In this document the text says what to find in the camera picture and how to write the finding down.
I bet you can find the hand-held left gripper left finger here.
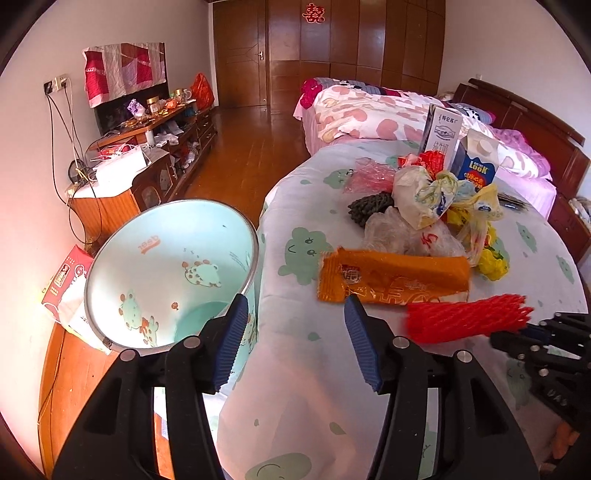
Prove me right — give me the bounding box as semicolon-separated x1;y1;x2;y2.
53;293;250;480

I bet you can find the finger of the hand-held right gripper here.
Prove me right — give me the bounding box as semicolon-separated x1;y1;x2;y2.
538;313;591;344
489;325;561;370

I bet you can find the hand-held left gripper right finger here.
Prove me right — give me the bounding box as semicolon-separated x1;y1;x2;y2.
344;294;541;480

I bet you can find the red foam net sleeve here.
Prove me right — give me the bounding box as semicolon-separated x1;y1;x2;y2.
406;293;534;344

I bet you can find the orange snack wrapper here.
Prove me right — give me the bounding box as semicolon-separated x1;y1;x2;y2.
316;247;472;306

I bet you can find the light blue printed bin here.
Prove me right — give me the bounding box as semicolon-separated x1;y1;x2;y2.
84;199;264;398

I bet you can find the pink clear plastic bag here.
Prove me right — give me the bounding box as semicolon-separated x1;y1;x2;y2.
344;157;398;197

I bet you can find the dark flat packet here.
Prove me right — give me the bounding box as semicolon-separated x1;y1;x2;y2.
496;191;532;210

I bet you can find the dark knitted cloth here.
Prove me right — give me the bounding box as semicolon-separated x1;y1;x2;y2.
347;191;395;227

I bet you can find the cloud print bed sheet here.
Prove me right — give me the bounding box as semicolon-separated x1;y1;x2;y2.
217;138;589;480

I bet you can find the white yellow printed plastic bag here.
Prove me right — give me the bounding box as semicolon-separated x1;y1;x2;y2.
455;182;506;223

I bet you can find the cream printed plastic bag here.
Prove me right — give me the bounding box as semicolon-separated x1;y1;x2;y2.
392;165;462;230

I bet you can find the blue drink carton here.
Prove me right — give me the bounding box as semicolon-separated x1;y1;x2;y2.
450;129;502;190

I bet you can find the red white cardboard box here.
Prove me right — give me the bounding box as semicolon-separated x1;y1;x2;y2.
41;244;114;354

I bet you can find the purple pillow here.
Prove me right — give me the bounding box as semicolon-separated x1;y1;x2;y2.
489;127;552;181

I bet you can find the wooden headboard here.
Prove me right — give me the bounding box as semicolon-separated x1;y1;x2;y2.
452;78;591;259

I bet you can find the pink sheeted bed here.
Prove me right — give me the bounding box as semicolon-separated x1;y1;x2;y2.
293;78;557;217

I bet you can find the wooden television cabinet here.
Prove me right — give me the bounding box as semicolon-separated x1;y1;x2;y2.
90;105;219;195

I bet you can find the tall white carton box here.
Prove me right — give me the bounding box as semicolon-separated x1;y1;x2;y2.
418;104;464;169

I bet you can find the pink heart print quilt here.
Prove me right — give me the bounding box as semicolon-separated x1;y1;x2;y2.
307;84;536;178

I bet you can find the red orange plastic bag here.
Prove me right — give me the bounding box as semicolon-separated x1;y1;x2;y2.
190;72;216;110

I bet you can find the black television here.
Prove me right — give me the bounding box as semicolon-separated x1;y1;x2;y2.
93;80;169;137

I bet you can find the multicoloured folded blanket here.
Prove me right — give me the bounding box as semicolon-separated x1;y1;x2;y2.
300;78;444;109

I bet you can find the wooden door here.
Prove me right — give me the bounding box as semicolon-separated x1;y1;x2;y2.
213;0;269;108

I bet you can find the red pink patchwork cloth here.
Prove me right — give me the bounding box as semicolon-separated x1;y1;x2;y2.
82;41;167;109

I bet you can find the wooden wardrobe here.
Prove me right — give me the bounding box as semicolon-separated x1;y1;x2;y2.
268;0;446;116

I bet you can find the black power cable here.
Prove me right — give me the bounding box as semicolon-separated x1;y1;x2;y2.
46;90;112;250

